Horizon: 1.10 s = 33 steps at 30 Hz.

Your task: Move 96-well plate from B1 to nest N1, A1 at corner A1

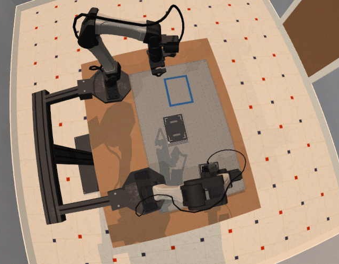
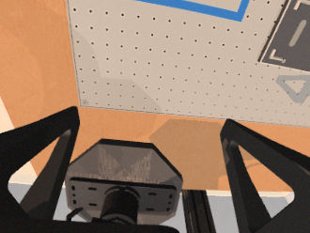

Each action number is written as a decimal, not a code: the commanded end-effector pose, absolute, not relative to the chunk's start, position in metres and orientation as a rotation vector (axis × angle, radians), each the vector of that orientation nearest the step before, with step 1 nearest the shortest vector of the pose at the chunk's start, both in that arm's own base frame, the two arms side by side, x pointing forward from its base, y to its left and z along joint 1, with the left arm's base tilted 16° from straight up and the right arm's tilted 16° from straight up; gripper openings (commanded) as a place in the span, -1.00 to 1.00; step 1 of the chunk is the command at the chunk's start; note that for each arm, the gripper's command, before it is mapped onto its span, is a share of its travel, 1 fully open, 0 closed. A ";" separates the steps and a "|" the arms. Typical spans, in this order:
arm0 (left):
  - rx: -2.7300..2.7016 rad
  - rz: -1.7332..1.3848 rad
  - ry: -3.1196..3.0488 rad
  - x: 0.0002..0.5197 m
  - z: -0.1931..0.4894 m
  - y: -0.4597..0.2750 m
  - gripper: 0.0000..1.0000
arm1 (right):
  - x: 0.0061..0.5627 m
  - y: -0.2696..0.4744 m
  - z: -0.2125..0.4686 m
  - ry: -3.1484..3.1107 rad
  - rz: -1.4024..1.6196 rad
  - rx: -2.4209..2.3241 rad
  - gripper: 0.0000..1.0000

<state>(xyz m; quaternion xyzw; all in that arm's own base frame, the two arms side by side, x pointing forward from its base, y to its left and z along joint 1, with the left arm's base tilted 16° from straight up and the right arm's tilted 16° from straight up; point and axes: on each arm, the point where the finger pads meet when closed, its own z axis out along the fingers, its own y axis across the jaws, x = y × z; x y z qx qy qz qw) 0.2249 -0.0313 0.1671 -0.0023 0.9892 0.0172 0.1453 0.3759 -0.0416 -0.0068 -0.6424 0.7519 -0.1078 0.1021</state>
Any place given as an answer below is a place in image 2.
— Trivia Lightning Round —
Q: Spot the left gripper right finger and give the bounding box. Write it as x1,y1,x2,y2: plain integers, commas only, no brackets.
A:
220,118,310,233

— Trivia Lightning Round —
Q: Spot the blue tape outline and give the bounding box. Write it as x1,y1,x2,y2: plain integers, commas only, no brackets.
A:
135,0,250,22

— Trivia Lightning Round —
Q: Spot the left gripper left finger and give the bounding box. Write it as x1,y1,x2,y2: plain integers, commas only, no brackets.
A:
0,106,80,220

